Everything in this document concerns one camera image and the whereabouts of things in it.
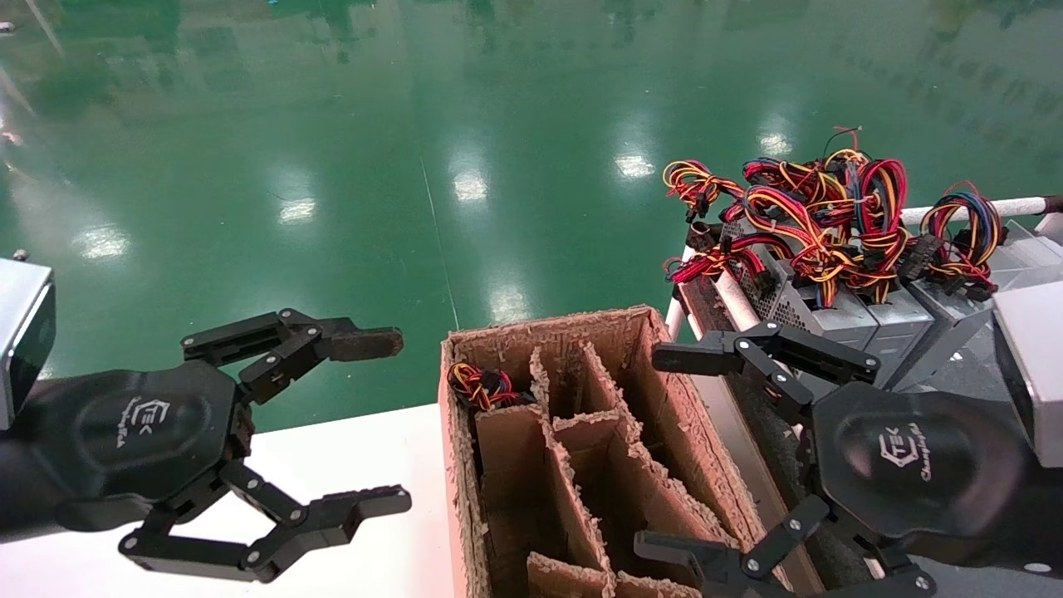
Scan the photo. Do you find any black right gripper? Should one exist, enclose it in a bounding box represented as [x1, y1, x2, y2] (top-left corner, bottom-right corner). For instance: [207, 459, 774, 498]
[634, 320, 1039, 598]

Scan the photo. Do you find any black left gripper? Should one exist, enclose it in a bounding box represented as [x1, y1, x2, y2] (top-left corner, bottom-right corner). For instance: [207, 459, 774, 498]
[21, 308, 413, 583]

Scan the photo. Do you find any power supply with coloured wires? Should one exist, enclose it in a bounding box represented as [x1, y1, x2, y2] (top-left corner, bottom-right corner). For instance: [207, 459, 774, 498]
[448, 361, 534, 414]

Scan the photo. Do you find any brown cardboard box with dividers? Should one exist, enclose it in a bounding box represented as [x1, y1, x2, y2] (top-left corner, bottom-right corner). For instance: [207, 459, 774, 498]
[438, 305, 790, 598]

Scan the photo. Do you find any grey metal power supply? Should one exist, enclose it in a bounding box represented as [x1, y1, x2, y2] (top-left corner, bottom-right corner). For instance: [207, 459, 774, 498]
[905, 276, 997, 391]
[862, 284, 936, 372]

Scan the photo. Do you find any dark grey conveyor belt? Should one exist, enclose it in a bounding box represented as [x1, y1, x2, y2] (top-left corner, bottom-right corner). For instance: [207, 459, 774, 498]
[880, 332, 1010, 408]

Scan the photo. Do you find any light grey metal case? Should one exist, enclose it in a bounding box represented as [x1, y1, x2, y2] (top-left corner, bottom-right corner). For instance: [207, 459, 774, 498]
[988, 220, 1063, 292]

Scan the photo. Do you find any white pipe with brown end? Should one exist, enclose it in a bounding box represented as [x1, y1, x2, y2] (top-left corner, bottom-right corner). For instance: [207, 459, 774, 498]
[901, 195, 1063, 227]

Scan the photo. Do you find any short white frame pipe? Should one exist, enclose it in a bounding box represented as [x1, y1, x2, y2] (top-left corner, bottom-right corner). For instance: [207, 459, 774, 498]
[664, 245, 694, 341]

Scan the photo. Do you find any red black wire bundle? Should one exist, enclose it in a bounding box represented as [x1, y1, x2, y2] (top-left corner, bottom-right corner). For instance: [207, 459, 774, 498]
[664, 235, 777, 293]

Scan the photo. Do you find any large tangled coloured wire bundle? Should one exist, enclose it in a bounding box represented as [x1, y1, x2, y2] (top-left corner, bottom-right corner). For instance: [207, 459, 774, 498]
[718, 125, 914, 308]

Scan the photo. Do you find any small yellow red wire loop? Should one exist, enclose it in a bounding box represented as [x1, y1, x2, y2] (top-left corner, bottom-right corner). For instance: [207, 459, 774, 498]
[663, 160, 748, 223]

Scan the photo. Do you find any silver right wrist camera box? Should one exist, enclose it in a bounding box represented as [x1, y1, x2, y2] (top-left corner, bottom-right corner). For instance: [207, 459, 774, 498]
[992, 281, 1063, 468]

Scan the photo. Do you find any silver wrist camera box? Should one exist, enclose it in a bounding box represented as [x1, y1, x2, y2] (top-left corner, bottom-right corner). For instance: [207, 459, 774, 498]
[992, 281, 1063, 468]
[0, 257, 57, 431]

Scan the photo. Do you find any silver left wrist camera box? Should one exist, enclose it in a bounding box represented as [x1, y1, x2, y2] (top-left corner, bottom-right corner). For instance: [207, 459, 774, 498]
[0, 257, 57, 431]

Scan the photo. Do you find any blue red yellow wire bundle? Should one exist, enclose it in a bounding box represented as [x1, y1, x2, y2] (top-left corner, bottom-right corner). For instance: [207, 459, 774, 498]
[901, 181, 1007, 301]

